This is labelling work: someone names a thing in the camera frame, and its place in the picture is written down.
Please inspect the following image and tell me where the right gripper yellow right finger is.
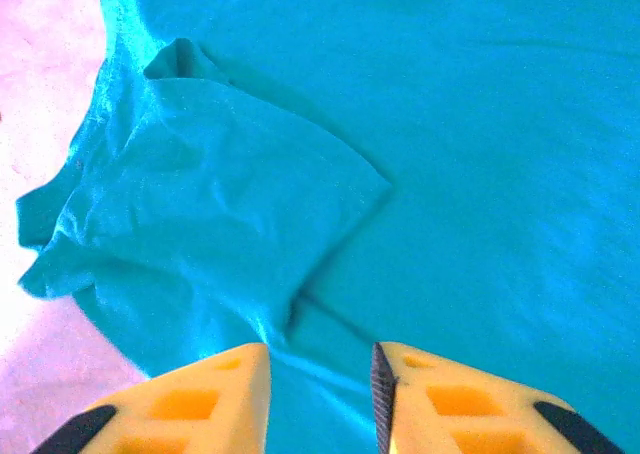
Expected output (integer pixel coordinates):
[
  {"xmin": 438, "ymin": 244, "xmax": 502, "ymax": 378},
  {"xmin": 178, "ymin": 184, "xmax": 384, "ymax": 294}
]
[{"xmin": 369, "ymin": 341, "xmax": 626, "ymax": 454}]

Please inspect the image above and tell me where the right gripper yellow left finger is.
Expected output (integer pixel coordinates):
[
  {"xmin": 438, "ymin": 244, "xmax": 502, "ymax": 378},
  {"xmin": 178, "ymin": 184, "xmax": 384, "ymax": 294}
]
[{"xmin": 29, "ymin": 342, "xmax": 274, "ymax": 454}]

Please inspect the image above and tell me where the teal printed t-shirt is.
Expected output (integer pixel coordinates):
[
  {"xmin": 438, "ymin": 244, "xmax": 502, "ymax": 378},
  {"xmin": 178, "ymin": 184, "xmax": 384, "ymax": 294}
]
[{"xmin": 14, "ymin": 0, "xmax": 640, "ymax": 454}]

